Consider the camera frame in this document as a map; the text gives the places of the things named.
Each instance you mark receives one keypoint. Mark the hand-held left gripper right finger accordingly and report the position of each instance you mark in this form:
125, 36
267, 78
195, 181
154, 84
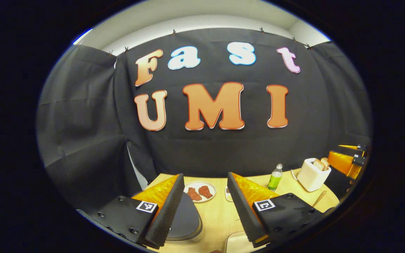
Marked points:
246, 214

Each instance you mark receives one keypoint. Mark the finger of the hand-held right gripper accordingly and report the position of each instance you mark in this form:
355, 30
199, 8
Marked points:
357, 147
343, 161

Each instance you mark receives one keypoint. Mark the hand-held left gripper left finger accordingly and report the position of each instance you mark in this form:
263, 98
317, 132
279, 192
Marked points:
167, 214

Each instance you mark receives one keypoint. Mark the dark grey rice cooker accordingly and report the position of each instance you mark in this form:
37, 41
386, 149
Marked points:
186, 221

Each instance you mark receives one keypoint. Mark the wooden spoon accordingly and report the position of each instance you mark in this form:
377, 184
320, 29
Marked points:
319, 198

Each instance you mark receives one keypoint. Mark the toasted bread slice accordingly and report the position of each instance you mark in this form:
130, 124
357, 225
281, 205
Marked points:
318, 164
326, 162

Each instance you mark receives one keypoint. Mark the white divided grain tray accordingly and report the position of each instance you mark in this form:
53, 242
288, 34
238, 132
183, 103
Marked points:
227, 195

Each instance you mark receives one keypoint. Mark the pale rounded container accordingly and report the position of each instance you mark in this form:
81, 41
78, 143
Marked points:
236, 244

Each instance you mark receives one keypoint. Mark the reddish brown meat piece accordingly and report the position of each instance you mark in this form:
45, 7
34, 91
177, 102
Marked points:
194, 194
205, 192

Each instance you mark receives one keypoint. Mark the white toaster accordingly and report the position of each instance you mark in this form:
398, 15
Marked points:
309, 177

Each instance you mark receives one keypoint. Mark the green drink bottle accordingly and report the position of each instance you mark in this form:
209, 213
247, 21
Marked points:
274, 181

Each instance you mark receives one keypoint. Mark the round white plate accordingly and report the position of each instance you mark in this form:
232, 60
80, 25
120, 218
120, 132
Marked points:
202, 183

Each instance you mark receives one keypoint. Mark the black backdrop cloth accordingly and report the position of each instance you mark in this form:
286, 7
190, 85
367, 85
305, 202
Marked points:
83, 116

